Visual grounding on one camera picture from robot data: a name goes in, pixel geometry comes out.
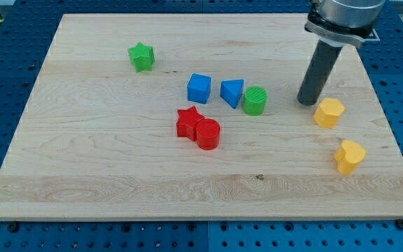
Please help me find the blue triangle block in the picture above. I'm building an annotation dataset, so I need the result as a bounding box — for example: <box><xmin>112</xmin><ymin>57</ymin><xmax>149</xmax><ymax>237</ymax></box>
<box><xmin>220</xmin><ymin>79</ymin><xmax>244</xmax><ymax>109</ymax></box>

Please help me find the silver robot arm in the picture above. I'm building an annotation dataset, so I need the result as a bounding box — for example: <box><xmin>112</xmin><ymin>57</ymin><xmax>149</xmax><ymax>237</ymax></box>
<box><xmin>297</xmin><ymin>0</ymin><xmax>385</xmax><ymax>106</ymax></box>

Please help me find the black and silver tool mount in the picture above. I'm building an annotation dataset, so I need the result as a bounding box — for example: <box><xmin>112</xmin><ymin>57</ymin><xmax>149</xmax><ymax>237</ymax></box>
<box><xmin>304</xmin><ymin>2</ymin><xmax>379</xmax><ymax>47</ymax></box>

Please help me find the yellow hexagon block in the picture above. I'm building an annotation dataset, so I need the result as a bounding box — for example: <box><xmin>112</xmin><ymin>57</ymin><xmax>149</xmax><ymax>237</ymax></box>
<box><xmin>313</xmin><ymin>98</ymin><xmax>346</xmax><ymax>129</ymax></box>

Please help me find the blue cube block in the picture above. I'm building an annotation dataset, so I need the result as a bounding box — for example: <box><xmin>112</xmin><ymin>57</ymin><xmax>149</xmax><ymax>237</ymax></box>
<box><xmin>187</xmin><ymin>73</ymin><xmax>211</xmax><ymax>104</ymax></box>

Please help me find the red cylinder block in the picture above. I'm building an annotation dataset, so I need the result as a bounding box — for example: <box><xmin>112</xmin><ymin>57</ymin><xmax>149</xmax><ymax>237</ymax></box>
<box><xmin>195</xmin><ymin>118</ymin><xmax>221</xmax><ymax>151</ymax></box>

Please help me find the light wooden board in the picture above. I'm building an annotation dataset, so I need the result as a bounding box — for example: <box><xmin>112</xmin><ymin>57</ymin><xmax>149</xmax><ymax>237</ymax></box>
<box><xmin>0</xmin><ymin>14</ymin><xmax>403</xmax><ymax>221</ymax></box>

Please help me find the red star block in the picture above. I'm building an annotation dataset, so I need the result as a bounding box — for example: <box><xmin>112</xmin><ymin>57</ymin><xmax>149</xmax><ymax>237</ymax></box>
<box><xmin>176</xmin><ymin>106</ymin><xmax>205</xmax><ymax>141</ymax></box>

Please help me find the yellow heart block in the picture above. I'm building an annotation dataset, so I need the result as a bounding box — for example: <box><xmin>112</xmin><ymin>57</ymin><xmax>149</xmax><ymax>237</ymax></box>
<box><xmin>333</xmin><ymin>140</ymin><xmax>367</xmax><ymax>175</ymax></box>

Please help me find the green star block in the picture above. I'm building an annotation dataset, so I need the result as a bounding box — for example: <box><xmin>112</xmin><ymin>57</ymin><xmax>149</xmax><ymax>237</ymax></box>
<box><xmin>128</xmin><ymin>42</ymin><xmax>155</xmax><ymax>72</ymax></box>

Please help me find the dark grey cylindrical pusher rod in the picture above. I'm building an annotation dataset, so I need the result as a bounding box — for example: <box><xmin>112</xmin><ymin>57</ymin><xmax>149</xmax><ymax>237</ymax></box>
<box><xmin>297</xmin><ymin>41</ymin><xmax>342</xmax><ymax>106</ymax></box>

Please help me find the green cylinder block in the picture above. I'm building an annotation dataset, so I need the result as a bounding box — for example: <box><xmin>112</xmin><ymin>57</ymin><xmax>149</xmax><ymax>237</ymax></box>
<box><xmin>242</xmin><ymin>86</ymin><xmax>267</xmax><ymax>116</ymax></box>

